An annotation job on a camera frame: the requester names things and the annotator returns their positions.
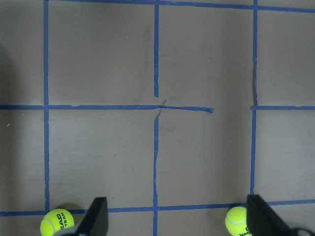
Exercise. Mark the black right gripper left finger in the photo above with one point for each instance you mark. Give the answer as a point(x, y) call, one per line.
point(95, 222)

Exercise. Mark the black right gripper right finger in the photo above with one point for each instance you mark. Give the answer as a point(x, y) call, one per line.
point(263, 221)

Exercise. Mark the tennis ball right side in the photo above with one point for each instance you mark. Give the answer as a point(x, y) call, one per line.
point(236, 221)

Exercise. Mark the centre Head tennis ball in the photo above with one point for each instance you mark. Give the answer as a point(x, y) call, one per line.
point(55, 221)

